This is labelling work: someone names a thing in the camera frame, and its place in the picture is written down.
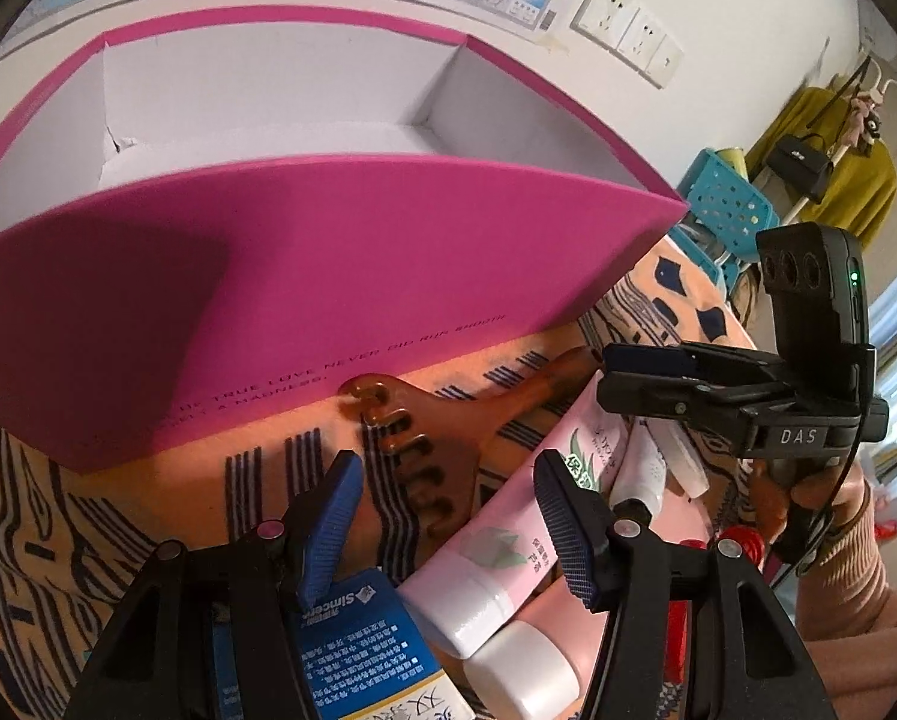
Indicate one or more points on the yellow hanging coat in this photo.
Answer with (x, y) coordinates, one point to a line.
(863, 187)

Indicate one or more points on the orange patterned blanket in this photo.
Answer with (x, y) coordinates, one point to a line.
(71, 544)

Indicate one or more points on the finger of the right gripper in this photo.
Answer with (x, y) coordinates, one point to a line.
(705, 404)
(698, 361)

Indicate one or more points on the person right hand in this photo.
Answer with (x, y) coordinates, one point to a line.
(772, 503)

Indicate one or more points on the white wall socket panel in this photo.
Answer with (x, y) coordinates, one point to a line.
(631, 33)

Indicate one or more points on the small white tube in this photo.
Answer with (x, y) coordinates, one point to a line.
(656, 448)

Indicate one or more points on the plain pink cream tube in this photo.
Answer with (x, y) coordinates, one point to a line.
(540, 664)

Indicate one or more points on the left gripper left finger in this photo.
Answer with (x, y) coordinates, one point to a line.
(317, 524)

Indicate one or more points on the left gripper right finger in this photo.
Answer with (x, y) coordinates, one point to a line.
(578, 522)

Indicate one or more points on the blue white medicine box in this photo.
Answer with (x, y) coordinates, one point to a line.
(355, 654)

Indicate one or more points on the pink green hand cream tube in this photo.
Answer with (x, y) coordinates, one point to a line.
(471, 586)

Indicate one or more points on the black tracking camera box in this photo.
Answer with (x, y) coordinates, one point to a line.
(814, 276)

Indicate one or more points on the pink sleeve forearm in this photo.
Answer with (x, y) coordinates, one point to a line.
(846, 612)

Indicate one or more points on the black handbag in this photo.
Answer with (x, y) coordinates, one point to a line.
(800, 166)

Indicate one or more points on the brown wooden comb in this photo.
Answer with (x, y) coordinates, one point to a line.
(439, 441)

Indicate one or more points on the pink cardboard box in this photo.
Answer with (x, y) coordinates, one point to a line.
(210, 217)

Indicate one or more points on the blue plastic basket rack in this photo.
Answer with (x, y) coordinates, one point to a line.
(725, 214)

